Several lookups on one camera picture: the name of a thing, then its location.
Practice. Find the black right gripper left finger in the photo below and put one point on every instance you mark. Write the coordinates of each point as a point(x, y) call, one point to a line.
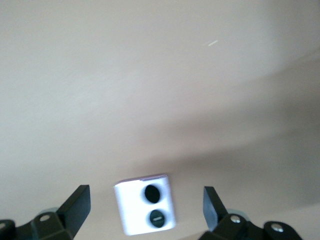
point(70, 215)

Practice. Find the lavender flip phone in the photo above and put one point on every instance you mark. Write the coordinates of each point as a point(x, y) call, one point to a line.
point(130, 207)

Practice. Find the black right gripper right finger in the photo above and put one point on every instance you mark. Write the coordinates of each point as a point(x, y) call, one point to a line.
point(217, 217)

